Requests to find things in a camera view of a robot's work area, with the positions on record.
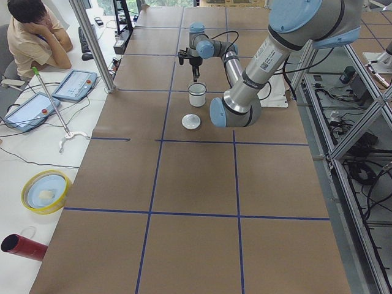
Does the black keyboard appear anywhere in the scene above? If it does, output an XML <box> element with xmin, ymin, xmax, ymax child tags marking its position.
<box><xmin>78</xmin><ymin>27</ymin><xmax>91</xmax><ymax>53</ymax></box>

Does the grabber reaching stick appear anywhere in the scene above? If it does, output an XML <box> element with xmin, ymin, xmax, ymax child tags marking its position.
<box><xmin>32</xmin><ymin>66</ymin><xmax>91</xmax><ymax>153</ymax></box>

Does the far teach pendant tablet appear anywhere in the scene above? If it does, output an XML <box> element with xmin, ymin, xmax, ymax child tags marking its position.
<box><xmin>52</xmin><ymin>70</ymin><xmax>97</xmax><ymax>102</ymax></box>

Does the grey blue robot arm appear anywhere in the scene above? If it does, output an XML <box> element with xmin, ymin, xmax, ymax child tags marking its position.
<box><xmin>178</xmin><ymin>1</ymin><xmax>363</xmax><ymax>127</ymax></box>

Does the blue tape line crosswise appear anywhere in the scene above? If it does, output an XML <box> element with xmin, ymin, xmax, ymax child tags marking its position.
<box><xmin>64</xmin><ymin>207</ymin><xmax>330</xmax><ymax>221</ymax></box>

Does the black computer mouse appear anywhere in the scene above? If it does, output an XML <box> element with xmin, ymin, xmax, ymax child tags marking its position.
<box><xmin>81</xmin><ymin>52</ymin><xmax>94</xmax><ymax>61</ymax></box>

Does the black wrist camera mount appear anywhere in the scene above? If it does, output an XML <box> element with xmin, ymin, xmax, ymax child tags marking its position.
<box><xmin>177</xmin><ymin>48</ymin><xmax>192</xmax><ymax>66</ymax></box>

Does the aluminium frame post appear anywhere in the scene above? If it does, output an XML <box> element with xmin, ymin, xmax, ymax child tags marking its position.
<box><xmin>69</xmin><ymin>0</ymin><xmax>116</xmax><ymax>93</ymax></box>

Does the teach pendant tablet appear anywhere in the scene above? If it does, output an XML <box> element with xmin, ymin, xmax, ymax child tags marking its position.
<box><xmin>4</xmin><ymin>92</ymin><xmax>55</xmax><ymax>132</ymax></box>
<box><xmin>52</xmin><ymin>70</ymin><xmax>97</xmax><ymax>102</ymax></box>

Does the red cylinder tube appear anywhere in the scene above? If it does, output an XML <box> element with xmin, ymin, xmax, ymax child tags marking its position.
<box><xmin>1</xmin><ymin>234</ymin><xmax>48</xmax><ymax>262</ymax></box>

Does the white round lid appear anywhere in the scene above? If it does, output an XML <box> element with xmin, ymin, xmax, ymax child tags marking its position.
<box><xmin>181</xmin><ymin>113</ymin><xmax>201</xmax><ymax>130</ymax></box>

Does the white enamel cup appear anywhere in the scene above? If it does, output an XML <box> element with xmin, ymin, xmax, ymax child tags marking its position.
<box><xmin>188</xmin><ymin>83</ymin><xmax>206</xmax><ymax>107</ymax></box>

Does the seated person beige shirt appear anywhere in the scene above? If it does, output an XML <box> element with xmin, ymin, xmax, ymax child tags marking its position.
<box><xmin>7</xmin><ymin>0</ymin><xmax>73</xmax><ymax>80</ymax></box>

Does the blue tape line lengthwise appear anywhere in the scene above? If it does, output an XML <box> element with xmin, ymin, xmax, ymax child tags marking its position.
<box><xmin>225</xmin><ymin>7</ymin><xmax>246</xmax><ymax>294</ymax></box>

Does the yellow tape roll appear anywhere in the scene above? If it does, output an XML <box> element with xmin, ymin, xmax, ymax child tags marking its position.
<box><xmin>21</xmin><ymin>170</ymin><xmax>72</xmax><ymax>215</ymax></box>

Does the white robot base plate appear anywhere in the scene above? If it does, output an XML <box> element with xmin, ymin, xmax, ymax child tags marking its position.
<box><xmin>258</xmin><ymin>75</ymin><xmax>288</xmax><ymax>108</ymax></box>

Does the near teach pendant tablet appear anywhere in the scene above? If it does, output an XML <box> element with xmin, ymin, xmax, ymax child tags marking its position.
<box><xmin>4</xmin><ymin>92</ymin><xmax>55</xmax><ymax>132</ymax></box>

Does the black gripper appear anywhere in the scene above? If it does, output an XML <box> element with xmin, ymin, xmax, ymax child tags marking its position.
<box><xmin>189</xmin><ymin>56</ymin><xmax>202</xmax><ymax>82</ymax></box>

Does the brown paper table cover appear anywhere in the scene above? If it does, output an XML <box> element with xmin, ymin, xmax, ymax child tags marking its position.
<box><xmin>31</xmin><ymin>7</ymin><xmax>350</xmax><ymax>293</ymax></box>

